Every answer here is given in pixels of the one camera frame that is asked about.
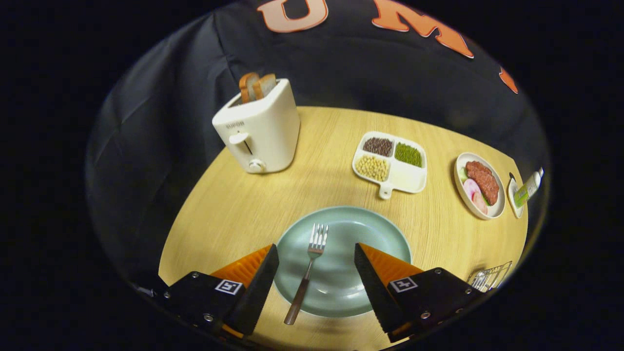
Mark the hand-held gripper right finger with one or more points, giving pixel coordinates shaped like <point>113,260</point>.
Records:
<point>375,292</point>

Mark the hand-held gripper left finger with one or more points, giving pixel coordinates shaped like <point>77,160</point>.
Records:
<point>256,292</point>

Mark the teal round plate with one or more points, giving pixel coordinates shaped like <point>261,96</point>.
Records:
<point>341,273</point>

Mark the pile of yellow soybeans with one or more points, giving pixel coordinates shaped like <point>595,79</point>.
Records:
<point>372,168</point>

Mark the white divided dish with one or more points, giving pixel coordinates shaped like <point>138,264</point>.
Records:
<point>392,160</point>

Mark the pink ham slice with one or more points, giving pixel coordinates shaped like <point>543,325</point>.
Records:
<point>480,204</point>
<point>470,187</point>

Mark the pile of green beans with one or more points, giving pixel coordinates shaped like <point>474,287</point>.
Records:
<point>408,154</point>

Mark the white oval plate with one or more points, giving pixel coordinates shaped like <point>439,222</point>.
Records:
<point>495,210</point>

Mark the pile of dark beans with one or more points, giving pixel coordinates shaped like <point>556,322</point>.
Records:
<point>378,146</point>

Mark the green lettuce leaf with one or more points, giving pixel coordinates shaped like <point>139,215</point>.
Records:
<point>462,174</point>

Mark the brown steak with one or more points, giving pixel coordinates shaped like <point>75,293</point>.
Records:
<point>483,181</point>

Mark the white toaster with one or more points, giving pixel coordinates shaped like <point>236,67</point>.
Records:
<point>268,131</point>

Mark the green and white tube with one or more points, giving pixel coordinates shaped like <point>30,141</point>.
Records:
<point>527,187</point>

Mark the brown bread slice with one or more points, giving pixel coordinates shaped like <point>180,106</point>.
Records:
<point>246,85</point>
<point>267,85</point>

